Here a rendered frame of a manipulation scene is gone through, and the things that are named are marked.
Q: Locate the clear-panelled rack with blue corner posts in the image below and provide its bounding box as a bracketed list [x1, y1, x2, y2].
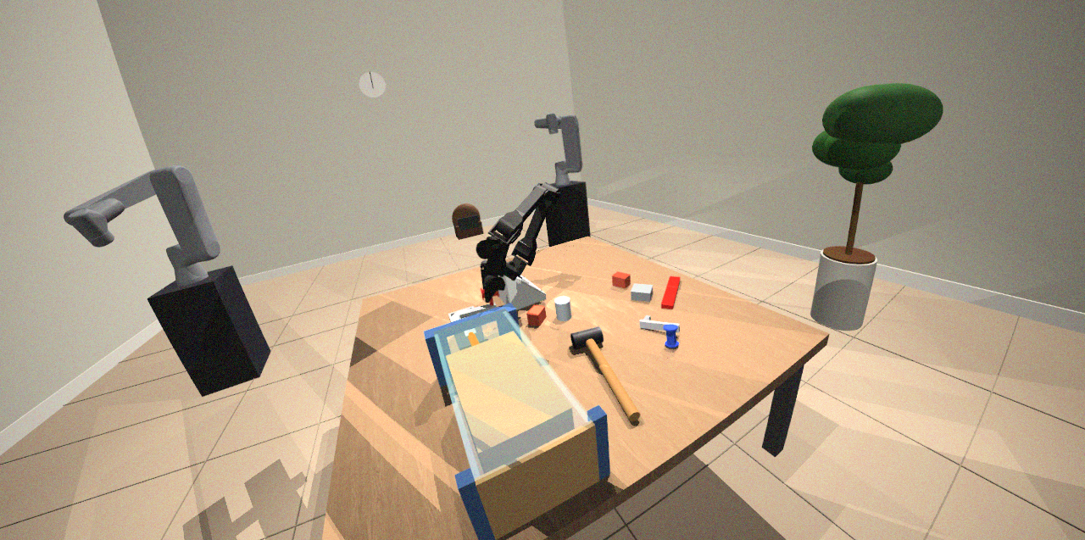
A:
[424, 305, 610, 540]

